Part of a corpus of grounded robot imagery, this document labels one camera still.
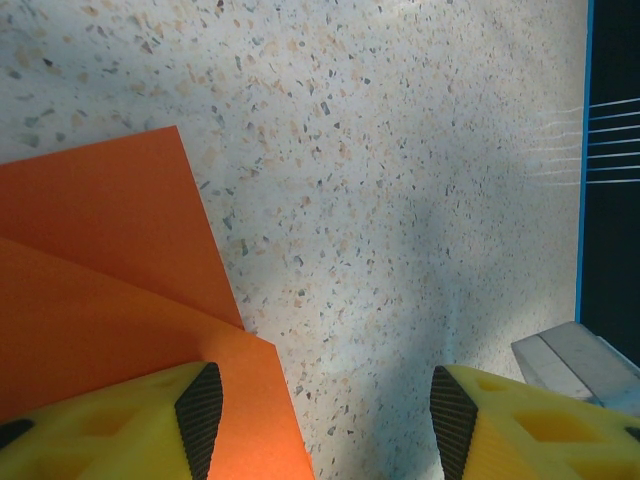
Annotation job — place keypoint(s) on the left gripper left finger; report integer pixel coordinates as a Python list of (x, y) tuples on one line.
[(100, 435)]

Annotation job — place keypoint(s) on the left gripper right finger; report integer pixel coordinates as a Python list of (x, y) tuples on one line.
[(540, 440)]

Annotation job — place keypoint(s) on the orange paper sheet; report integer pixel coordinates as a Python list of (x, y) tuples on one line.
[(100, 250)]

